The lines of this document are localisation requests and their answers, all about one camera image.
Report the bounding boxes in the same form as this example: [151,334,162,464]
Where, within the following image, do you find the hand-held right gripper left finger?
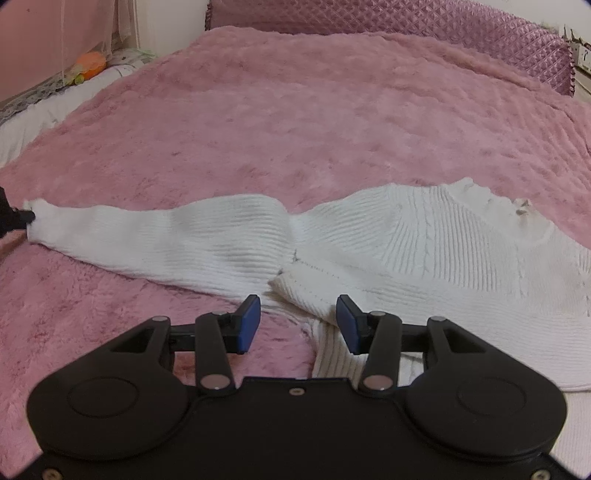
[108,295,262,399]

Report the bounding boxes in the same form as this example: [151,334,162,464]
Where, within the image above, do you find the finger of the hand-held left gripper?
[0,187,37,236]

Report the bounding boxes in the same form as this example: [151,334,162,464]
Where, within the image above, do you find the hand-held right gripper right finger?
[336,294,485,399]

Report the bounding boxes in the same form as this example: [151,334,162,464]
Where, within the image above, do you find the white knit sweater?
[22,178,591,476]

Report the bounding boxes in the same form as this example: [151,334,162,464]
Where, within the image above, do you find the white bedsheet with lace trim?
[0,48,158,167]

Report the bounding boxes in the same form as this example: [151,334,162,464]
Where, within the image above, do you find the orange plush toy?
[69,51,108,86]

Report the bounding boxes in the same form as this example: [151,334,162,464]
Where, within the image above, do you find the pink fluffy blanket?
[0,25,591,467]

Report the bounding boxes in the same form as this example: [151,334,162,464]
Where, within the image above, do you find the sheer bed curtain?
[58,0,141,56]

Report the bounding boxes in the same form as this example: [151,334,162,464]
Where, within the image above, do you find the pink quilted headboard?
[205,0,575,97]

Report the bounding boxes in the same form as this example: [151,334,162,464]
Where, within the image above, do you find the white wall socket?
[571,39,591,75]

